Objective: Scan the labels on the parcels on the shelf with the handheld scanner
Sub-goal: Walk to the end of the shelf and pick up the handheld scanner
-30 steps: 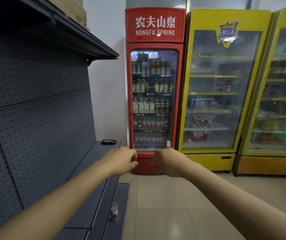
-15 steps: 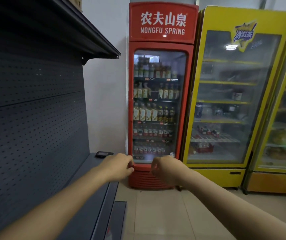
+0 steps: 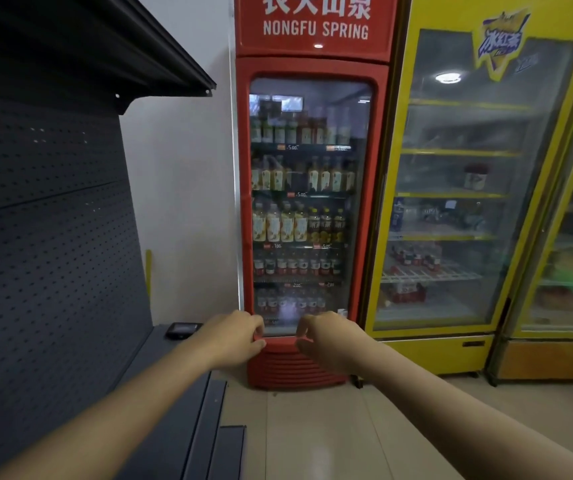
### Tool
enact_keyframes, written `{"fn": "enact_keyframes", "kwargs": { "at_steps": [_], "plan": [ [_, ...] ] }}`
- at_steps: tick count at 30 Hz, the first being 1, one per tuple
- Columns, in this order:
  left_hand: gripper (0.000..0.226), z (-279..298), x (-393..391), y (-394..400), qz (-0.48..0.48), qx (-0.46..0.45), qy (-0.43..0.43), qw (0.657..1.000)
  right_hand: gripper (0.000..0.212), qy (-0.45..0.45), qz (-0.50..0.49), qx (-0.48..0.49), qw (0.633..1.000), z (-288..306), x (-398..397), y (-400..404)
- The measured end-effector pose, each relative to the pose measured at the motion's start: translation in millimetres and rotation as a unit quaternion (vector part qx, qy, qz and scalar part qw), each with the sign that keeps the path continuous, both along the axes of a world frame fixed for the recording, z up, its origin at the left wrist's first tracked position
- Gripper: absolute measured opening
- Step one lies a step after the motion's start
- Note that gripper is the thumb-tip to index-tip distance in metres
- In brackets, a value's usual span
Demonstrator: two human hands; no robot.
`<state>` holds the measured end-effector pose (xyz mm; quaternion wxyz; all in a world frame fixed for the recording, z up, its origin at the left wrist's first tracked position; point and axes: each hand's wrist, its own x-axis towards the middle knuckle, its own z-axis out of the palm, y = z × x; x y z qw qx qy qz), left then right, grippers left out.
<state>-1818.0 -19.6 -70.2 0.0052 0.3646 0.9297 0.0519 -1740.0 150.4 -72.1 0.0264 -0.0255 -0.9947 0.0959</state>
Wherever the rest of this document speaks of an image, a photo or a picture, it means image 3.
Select person's left hand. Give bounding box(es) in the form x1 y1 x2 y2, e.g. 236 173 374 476
194 310 267 369

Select person's right hand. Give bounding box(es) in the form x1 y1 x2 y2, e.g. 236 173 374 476
295 311 375 376

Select black handheld barcode scanner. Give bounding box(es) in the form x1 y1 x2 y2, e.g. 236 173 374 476
164 321 203 340

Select grey pegboard shelf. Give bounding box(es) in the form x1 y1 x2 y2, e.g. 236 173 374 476
0 0 247 480

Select person's left forearm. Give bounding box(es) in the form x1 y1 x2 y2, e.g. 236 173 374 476
0 334 220 480

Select person's right forearm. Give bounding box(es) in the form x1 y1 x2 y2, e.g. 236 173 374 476
350 335 573 480

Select red bottle pack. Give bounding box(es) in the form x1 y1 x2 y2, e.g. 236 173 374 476
385 280 429 305

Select cluster of small red bottles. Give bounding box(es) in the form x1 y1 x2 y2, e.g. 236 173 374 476
390 243 443 273

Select rows of bottled drinks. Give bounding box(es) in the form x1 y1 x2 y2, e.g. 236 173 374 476
250 97 359 318

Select yellow glass door fridge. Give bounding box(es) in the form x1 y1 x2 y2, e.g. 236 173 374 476
485 42 573 387

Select red lidded cup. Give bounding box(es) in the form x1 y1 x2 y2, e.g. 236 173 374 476
463 163 492 191

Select red drinks fridge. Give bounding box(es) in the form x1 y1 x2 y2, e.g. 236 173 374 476
232 0 399 391

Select yellow fridge blue logo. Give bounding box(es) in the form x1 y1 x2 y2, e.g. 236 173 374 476
358 0 573 379

